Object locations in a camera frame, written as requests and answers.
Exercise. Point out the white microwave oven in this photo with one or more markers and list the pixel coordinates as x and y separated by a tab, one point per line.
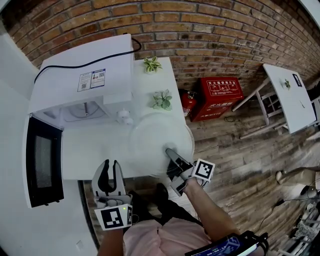
65	82

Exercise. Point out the person's right forearm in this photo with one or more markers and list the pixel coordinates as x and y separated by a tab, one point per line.
210	215

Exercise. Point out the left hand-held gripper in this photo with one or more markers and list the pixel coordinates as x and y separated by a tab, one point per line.
112	215

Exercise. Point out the white microwave knob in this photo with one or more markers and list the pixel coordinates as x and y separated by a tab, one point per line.
128	121
123	113

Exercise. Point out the person's left forearm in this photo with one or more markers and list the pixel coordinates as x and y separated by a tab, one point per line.
112	242

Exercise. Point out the round glass turntable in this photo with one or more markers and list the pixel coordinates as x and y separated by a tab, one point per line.
155	137

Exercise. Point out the person's black trousers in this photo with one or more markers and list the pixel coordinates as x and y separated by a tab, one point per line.
175	207

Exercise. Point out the white warning sticker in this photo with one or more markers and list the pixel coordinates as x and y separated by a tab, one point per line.
84	82

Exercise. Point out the wrist-worn screen device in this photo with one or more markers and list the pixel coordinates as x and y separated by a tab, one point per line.
225	247

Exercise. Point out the white chair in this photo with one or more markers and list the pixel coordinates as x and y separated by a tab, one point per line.
316	110

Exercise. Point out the person's pink shirt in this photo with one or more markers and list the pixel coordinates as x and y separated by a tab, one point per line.
165	240

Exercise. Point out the metal equipment pile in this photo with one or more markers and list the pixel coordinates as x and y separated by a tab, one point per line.
305	230

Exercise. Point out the red fire extinguisher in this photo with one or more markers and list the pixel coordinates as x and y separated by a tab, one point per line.
188	102

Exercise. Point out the white folding table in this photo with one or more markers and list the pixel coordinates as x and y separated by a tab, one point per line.
290	105

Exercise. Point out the small potted plant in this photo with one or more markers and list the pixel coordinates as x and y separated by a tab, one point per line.
152	64
161	100

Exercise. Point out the red fire extinguisher cabinet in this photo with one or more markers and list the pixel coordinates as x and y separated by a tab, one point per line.
217	97

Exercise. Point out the grey floor device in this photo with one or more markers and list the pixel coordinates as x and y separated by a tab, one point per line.
310	192

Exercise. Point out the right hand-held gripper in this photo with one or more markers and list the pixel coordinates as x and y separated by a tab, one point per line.
203	170

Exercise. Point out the tiny potted plant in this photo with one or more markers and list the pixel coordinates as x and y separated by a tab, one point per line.
287	84

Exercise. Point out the black tablet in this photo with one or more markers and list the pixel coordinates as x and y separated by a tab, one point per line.
297	80

